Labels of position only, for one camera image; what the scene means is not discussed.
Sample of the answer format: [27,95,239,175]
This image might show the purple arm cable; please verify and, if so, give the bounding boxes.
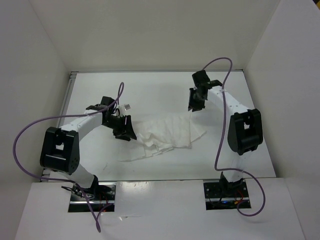
[12,81,126,233]
[202,57,266,216]

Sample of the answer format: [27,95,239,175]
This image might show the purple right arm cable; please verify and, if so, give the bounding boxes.
[202,57,266,216]

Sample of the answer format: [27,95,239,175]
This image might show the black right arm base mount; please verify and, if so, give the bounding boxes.
[203,180,251,211]

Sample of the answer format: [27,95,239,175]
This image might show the white pleated skirt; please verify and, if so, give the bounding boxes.
[117,113,206,163]

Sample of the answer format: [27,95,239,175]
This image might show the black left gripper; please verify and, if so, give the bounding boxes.
[102,114,137,142]

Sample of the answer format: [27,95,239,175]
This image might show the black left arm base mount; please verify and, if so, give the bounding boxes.
[62,181,117,213]

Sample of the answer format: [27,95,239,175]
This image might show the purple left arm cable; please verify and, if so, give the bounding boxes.
[12,81,126,233]

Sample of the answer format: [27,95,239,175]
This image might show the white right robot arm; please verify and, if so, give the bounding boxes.
[188,80,263,197]

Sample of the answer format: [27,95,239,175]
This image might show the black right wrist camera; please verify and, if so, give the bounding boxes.
[192,70,211,88]

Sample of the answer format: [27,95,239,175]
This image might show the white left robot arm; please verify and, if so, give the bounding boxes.
[39,104,137,200]

